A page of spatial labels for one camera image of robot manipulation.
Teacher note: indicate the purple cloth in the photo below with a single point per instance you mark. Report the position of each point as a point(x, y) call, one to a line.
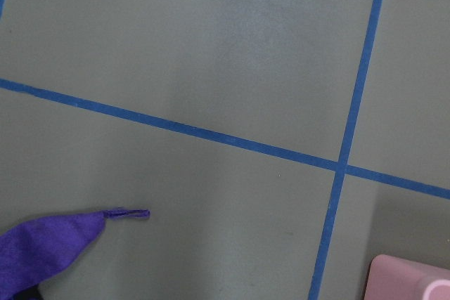
point(39, 249)

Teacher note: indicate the pink plastic bin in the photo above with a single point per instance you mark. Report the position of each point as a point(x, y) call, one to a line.
point(393, 278)

